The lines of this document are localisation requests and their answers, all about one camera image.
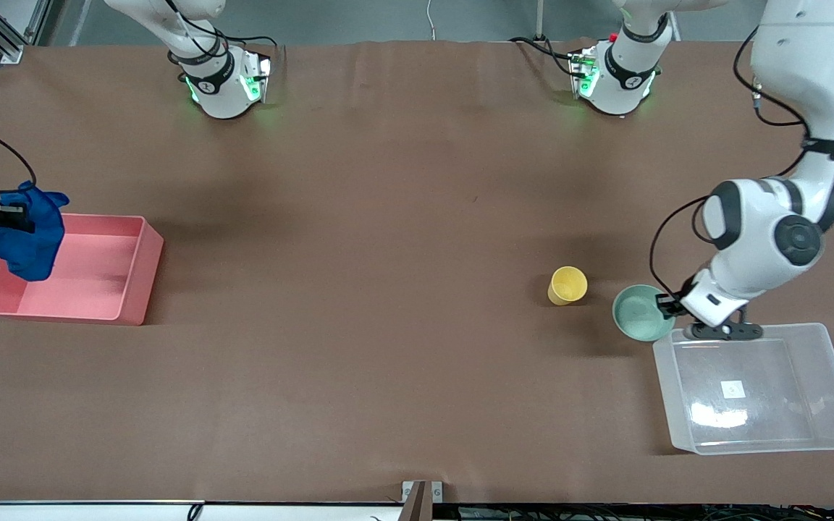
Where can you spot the blue cloth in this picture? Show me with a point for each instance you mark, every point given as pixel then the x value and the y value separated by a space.
pixel 33 246

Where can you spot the pink plastic bin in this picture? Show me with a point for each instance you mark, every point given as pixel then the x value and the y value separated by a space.
pixel 91 278

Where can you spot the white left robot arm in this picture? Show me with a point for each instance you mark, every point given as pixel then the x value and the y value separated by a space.
pixel 808 94

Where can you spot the brown table cover sheet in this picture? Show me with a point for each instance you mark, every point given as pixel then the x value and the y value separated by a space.
pixel 402 181

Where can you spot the yellow plastic cup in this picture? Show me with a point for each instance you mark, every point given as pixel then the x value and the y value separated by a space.
pixel 567 286

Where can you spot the white table edge rail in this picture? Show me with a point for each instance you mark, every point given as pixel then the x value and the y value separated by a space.
pixel 98 512

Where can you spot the metal table edge bracket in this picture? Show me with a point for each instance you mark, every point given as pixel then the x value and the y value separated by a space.
pixel 422 499

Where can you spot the clear plastic box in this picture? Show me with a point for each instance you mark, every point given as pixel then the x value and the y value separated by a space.
pixel 757 391

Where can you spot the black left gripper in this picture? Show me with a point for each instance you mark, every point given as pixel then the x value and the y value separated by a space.
pixel 671 305

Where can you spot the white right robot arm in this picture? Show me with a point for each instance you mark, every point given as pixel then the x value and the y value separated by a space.
pixel 221 90

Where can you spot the white square label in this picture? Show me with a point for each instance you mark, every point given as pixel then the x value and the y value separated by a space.
pixel 733 389

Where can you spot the mint green bowl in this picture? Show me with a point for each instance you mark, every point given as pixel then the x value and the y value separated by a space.
pixel 638 312

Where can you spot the aluminium frame profile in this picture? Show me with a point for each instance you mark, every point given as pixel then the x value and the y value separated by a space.
pixel 8 32

